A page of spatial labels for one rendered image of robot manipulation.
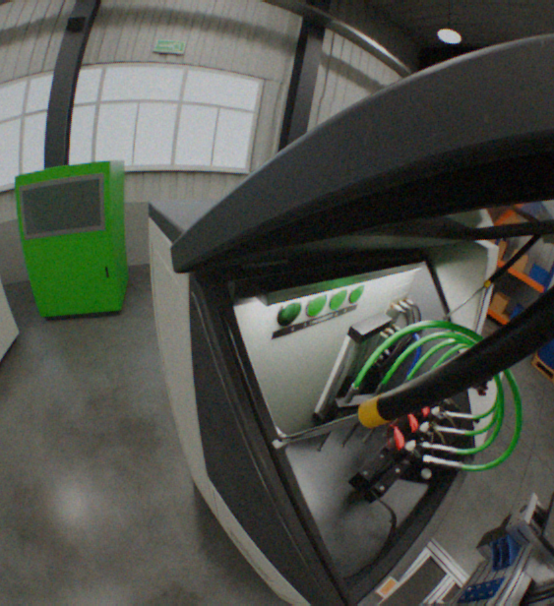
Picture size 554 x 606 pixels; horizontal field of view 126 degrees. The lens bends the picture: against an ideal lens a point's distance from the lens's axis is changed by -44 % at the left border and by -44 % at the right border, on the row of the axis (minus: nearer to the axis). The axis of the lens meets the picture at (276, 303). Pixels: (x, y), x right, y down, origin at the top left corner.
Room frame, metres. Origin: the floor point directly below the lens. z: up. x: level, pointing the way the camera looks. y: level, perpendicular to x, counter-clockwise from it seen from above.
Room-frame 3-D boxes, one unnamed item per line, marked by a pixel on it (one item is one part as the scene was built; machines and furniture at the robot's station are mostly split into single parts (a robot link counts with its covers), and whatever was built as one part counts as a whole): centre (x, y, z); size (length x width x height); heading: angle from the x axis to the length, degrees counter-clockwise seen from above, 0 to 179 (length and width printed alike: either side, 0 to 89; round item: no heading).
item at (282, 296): (0.46, -0.18, 1.43); 0.54 x 0.03 x 0.02; 132
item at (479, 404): (0.62, -0.98, 0.97); 0.70 x 0.22 x 0.03; 132
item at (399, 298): (0.62, -0.36, 1.21); 0.13 x 0.03 x 0.31; 132
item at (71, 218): (1.97, 2.28, 0.81); 1.05 x 0.81 x 1.62; 118
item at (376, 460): (0.34, -0.45, 0.91); 0.34 x 0.10 x 0.15; 132
